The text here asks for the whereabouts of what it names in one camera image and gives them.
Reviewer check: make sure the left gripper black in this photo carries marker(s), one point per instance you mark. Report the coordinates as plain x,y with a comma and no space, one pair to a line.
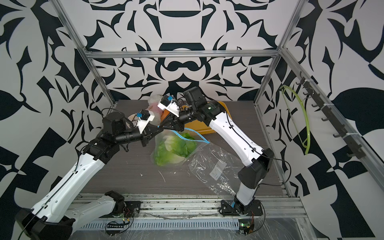
146,135

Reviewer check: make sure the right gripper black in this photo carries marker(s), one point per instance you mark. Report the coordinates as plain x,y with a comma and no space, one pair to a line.
175,121

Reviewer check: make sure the clear zipper bag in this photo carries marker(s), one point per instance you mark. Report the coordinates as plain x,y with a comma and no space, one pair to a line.
201,141
217,169

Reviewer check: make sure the chinese cabbage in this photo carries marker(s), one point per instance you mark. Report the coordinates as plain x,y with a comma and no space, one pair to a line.
163,154
183,144

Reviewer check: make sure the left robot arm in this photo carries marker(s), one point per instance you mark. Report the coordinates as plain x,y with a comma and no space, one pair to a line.
50,217

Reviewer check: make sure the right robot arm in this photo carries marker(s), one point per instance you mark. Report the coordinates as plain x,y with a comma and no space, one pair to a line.
255,159

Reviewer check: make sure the yellow plastic tray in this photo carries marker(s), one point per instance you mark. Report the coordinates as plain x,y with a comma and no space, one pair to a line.
206,113

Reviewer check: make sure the small pink alarm clock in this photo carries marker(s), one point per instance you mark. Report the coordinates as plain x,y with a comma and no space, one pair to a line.
133,117

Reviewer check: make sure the orange plush toy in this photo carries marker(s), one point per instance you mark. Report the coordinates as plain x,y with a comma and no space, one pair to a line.
165,114

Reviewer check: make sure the white teddy bear pink shirt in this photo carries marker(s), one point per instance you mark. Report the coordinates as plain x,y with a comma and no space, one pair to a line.
153,106

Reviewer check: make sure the left small circuit board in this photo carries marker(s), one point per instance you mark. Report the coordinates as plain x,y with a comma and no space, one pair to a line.
114,228

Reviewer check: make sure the small circuit board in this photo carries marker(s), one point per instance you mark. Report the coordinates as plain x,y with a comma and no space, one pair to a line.
114,228
246,227

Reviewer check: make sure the right small circuit board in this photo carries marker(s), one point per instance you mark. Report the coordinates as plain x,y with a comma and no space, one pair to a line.
246,227

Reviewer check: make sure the black hook rack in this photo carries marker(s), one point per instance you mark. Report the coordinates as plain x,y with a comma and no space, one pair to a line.
344,130

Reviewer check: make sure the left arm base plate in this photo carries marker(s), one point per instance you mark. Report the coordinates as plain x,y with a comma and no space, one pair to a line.
126,210

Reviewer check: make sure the green hoop on wall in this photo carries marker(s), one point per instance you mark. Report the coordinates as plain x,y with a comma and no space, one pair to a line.
306,143

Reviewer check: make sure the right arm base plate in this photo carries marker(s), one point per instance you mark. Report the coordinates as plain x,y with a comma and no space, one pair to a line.
236,208

